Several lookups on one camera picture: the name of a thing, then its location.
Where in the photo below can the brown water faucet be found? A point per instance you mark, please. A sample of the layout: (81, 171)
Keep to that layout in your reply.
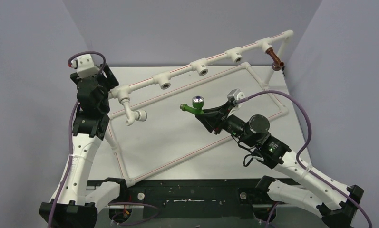
(277, 64)

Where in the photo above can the black front table rail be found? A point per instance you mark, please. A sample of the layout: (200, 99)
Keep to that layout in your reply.
(202, 199)

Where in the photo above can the green water faucet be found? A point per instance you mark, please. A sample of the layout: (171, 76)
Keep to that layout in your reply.
(192, 107)

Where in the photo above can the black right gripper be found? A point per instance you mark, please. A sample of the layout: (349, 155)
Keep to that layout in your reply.
(219, 118)

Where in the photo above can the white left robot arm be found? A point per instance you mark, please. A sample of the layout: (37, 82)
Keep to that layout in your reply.
(71, 206)

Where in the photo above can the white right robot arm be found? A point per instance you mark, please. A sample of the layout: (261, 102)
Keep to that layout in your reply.
(333, 202)

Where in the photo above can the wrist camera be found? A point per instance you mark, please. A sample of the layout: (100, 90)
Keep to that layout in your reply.
(84, 66)
(234, 96)

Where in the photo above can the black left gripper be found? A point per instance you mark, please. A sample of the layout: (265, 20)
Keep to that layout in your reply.
(106, 76)

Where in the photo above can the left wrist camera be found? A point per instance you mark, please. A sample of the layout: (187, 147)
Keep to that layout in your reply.
(84, 66)

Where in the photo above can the white water faucet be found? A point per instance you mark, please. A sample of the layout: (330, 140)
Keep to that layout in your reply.
(133, 116)

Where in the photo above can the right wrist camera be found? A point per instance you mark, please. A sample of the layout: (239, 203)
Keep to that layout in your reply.
(234, 96)

